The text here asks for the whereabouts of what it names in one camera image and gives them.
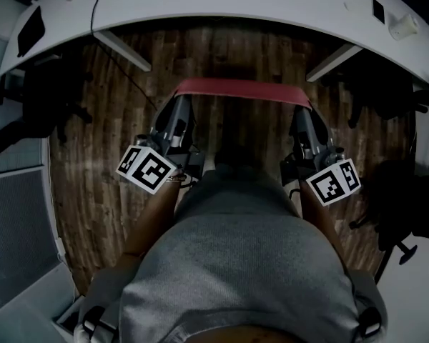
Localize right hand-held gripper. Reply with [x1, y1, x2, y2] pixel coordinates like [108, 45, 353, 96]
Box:
[280, 105, 362, 207]

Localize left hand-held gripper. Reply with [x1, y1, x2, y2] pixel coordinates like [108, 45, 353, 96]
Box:
[115, 94, 205, 195]

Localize person's right forearm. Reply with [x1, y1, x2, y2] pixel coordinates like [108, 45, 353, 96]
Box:
[299, 187, 346, 266]

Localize person's left forearm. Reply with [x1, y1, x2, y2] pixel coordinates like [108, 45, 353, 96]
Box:
[122, 176, 182, 257]

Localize person's dark trousers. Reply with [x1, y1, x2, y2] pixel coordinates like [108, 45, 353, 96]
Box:
[203, 144, 285, 178]

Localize white desk leg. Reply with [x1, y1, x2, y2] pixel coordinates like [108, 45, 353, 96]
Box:
[92, 29, 153, 73]
[305, 43, 364, 84]

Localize black office chair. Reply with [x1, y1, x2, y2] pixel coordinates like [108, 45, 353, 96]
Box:
[0, 48, 94, 161]
[348, 157, 429, 286]
[321, 71, 429, 130]

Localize black phone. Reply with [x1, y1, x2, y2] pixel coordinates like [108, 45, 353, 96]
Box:
[371, 0, 386, 25]

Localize white cup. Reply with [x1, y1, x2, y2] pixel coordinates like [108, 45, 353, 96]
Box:
[388, 13, 420, 41]

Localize grey knit shirt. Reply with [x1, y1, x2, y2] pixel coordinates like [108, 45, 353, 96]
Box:
[74, 166, 388, 343]

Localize black tablet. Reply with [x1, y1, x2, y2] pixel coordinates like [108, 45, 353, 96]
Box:
[16, 5, 46, 59]

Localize grey fabric partition panel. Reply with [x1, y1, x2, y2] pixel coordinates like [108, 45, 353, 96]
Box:
[0, 166, 64, 318]

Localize black cable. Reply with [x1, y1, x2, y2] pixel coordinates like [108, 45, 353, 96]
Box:
[89, 0, 159, 111]

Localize black shoulder strap buckle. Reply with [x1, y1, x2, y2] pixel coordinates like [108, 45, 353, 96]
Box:
[79, 304, 119, 339]
[356, 306, 384, 338]

